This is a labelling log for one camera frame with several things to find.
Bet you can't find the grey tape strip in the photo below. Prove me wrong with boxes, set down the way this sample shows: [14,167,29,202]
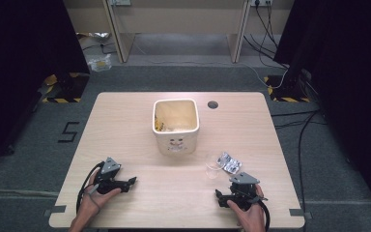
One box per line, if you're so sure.
[43,205,68,218]
[288,208,312,218]

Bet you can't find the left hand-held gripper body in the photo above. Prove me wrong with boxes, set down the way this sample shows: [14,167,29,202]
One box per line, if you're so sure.
[94,157,125,195]

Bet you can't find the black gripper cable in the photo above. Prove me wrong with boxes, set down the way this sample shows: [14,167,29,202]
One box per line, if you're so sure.
[256,198,271,232]
[75,161,106,215]

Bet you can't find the hazard-striped stand base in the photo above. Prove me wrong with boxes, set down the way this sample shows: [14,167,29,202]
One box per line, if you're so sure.
[263,74,312,103]
[41,72,91,104]

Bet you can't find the crumpled silver foil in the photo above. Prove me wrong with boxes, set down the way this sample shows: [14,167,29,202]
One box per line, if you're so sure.
[76,31,111,44]

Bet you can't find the person's right hand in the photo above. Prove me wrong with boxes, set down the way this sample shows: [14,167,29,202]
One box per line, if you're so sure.
[226,184,267,232]

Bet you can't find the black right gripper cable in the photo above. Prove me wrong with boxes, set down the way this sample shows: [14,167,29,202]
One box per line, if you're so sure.
[256,198,271,232]

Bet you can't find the long black floor cable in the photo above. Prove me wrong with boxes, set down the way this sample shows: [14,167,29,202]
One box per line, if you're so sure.
[270,108,328,232]

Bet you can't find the black curtain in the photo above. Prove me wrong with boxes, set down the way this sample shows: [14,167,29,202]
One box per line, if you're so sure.
[272,0,371,224]
[0,0,91,173]

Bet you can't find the cream square waste bin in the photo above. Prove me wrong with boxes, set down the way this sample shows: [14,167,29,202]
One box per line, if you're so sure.
[151,98,201,157]

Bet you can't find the person's left hand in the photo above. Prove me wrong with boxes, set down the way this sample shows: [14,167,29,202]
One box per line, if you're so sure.
[72,169,122,226]

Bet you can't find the clear plastic bag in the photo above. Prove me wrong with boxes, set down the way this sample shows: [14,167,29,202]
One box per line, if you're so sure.
[87,53,113,73]

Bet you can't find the bundle of black wall cables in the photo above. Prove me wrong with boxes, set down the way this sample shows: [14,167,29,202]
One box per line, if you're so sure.
[243,2,289,70]

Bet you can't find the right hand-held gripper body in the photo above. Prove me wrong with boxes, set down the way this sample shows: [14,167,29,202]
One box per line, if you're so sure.
[226,171,269,211]

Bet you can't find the yellow wrapper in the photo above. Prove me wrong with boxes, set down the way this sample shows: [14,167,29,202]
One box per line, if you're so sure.
[154,114,167,132]

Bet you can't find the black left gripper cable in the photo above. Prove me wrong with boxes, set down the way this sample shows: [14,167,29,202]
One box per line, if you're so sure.
[75,161,106,215]

